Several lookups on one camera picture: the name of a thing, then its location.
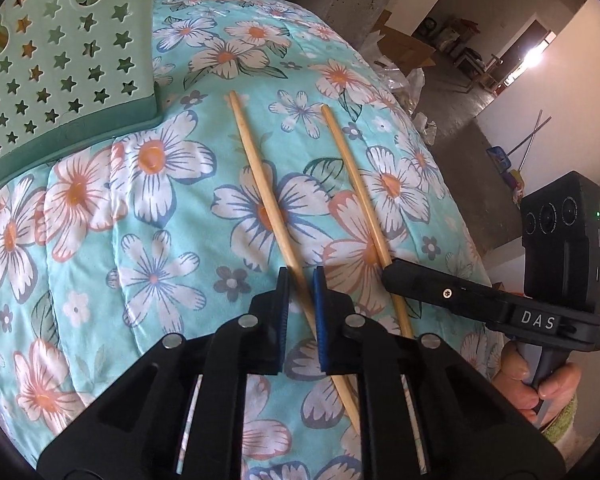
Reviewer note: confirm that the cardboard box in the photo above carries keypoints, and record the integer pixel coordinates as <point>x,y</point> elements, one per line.
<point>405,42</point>

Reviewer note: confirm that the blue floral blanket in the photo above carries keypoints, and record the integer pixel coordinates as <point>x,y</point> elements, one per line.
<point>155,260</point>

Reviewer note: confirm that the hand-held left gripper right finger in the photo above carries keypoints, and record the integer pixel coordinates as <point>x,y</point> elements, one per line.
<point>320,320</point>

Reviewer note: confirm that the single wooden chopstick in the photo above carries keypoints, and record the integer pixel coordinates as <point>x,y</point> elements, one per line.
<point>260,180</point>
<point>355,180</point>

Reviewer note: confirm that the green perforated utensil holder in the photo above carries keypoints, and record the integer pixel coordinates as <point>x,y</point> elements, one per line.
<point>55,85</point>

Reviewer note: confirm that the colourful plastic item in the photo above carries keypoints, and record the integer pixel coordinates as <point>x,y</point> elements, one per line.
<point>514,185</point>

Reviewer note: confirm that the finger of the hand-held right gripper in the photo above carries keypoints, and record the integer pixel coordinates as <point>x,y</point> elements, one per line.
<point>430,287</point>

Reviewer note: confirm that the pile of white plastic bags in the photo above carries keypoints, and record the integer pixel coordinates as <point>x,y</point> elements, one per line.
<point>410,95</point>

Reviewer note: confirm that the person's right hand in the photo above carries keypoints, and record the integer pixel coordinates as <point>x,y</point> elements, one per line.
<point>512,365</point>

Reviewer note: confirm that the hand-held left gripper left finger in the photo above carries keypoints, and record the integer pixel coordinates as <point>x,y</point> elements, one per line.
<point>282,310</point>

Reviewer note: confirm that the bundle of wooden chopsticks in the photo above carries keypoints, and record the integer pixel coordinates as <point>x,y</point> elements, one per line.
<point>0,35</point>

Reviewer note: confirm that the wooden stool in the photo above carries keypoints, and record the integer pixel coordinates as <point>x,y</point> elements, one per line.
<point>475,65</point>

